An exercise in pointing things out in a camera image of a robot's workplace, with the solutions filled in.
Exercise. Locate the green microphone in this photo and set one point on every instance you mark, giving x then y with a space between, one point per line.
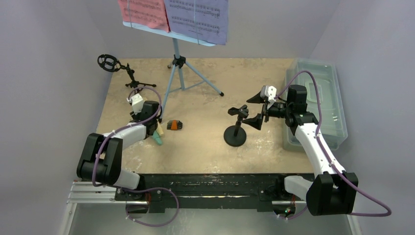
157 138

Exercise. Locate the clear plastic storage box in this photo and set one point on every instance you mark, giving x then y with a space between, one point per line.
333 127

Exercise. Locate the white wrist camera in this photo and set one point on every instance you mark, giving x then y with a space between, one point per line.
137 102
268 93

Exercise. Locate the black round-base mic stand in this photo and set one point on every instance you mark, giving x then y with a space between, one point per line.
235 135

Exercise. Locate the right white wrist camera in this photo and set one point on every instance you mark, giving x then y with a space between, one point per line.
268 93

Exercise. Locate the purple sheet music page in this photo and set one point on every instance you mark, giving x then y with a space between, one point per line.
203 20

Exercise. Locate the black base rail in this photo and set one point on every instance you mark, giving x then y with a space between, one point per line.
257 191

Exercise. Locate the orange hex key set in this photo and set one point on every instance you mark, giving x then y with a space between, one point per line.
174 125

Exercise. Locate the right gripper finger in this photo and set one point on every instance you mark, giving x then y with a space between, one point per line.
259 98
255 122

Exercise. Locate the blue music stand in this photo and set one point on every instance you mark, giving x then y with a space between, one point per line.
178 61

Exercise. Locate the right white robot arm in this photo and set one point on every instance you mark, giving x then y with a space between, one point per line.
332 191

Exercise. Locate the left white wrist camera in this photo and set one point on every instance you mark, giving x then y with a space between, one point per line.
137 102

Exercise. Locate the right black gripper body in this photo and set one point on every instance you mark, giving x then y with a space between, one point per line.
266 109

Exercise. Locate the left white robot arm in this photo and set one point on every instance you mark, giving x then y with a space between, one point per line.
101 157

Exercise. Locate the beige microphone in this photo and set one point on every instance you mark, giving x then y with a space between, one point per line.
159 125

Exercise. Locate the red sheet music page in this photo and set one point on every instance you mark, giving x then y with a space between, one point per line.
150 13

